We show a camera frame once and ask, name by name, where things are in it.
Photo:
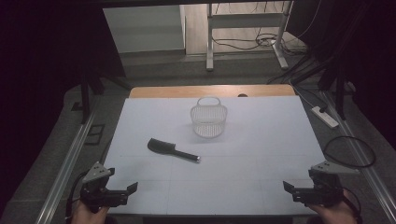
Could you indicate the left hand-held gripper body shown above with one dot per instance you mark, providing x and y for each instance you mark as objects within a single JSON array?
[{"x": 99, "y": 194}]

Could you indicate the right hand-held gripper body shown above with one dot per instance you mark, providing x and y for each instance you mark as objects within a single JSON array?
[{"x": 325, "y": 191}]

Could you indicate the black hairbrush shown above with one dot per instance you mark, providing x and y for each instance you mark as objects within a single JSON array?
[{"x": 162, "y": 146}]

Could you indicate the white slotted plastic basket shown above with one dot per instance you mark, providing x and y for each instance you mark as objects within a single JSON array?
[{"x": 208, "y": 126}]

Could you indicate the person's left hand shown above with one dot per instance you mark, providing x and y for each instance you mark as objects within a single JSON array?
[{"x": 85, "y": 216}]

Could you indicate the person's right hand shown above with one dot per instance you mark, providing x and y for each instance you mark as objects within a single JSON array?
[{"x": 337, "y": 214}]

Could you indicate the white power strip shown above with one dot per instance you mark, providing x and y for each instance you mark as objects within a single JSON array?
[{"x": 325, "y": 117}]

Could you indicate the black stand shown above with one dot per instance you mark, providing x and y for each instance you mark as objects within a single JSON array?
[
  {"x": 85, "y": 93},
  {"x": 341, "y": 90}
]

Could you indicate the grey partition panel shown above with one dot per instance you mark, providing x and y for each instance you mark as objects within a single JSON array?
[{"x": 143, "y": 28}]

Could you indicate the black floor bracket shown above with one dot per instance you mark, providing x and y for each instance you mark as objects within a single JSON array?
[{"x": 95, "y": 134}]

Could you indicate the aluminium rail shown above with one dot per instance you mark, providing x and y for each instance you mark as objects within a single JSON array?
[
  {"x": 364, "y": 161},
  {"x": 67, "y": 169}
]

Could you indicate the white metal desk frame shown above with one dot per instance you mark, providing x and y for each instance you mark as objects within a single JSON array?
[{"x": 246, "y": 21}]

